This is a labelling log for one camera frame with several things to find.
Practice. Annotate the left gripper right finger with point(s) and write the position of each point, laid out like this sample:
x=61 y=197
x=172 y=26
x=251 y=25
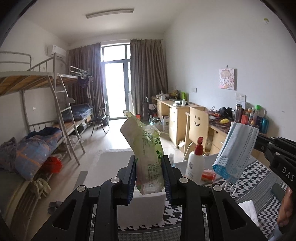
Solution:
x=173 y=187

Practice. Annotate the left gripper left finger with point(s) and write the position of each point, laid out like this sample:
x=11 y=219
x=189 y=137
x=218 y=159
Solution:
x=124 y=190

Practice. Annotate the green white plastic bag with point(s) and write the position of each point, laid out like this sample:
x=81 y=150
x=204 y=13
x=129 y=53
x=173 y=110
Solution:
x=145 y=142

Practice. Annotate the blue surgical face mask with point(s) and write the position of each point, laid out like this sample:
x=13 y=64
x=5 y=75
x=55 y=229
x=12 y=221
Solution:
x=235 y=152

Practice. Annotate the person's right hand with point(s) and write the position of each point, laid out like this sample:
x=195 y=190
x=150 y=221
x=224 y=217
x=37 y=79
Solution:
x=286 y=209

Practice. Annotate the white lotion pump bottle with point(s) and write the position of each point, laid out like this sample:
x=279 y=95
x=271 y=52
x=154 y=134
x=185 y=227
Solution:
x=196 y=162

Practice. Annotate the orange red snack packet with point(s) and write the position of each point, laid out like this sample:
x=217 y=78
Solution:
x=208 y=175

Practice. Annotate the houndstooth table mat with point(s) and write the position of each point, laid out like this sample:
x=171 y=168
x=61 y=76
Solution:
x=255 y=184

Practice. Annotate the white bucket on floor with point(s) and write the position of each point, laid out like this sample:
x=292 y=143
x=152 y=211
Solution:
x=155 y=121

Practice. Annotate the wooden smiley face chair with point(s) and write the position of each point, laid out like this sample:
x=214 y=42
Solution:
x=197 y=126

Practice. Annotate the white tissue on mat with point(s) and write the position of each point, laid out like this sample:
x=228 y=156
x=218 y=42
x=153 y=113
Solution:
x=249 y=209

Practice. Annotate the yellow object on desk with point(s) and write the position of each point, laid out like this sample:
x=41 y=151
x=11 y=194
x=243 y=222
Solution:
x=225 y=121

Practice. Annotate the long wooden desk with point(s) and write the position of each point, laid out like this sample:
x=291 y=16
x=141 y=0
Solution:
x=179 y=127

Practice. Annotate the black folding chair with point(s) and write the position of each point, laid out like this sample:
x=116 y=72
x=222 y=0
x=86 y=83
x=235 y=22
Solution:
x=101 y=119

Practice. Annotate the red plastic bag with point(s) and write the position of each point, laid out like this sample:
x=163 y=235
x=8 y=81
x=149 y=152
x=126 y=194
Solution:
x=52 y=165

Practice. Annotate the dark blue folded bedding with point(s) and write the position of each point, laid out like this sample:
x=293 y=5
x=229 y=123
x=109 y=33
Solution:
x=80 y=112

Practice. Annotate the blue orange rolled quilt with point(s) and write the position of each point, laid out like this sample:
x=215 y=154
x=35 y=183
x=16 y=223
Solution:
x=34 y=149

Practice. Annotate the right brown curtain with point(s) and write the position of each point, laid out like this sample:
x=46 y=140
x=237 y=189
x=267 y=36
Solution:
x=148 y=71

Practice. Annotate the brown curtain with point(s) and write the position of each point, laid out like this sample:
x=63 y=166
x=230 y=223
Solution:
x=86 y=63
x=148 y=71

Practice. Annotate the metal bunk bed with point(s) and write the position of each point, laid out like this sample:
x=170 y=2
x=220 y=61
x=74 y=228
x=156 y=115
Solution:
x=33 y=97

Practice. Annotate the glass balcony door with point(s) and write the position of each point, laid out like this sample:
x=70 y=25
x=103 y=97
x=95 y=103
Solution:
x=116 y=69

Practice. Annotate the left brown curtain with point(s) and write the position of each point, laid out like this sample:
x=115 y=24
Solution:
x=86 y=63

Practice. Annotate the ceiling tube light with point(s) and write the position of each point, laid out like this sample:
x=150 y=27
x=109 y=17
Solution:
x=109 y=12

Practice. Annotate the pink cartoon wall poster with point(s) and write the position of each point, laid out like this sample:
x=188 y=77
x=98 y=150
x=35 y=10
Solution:
x=227 y=78

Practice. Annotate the white wall air conditioner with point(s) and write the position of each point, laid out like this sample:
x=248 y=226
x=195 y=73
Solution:
x=55 y=50

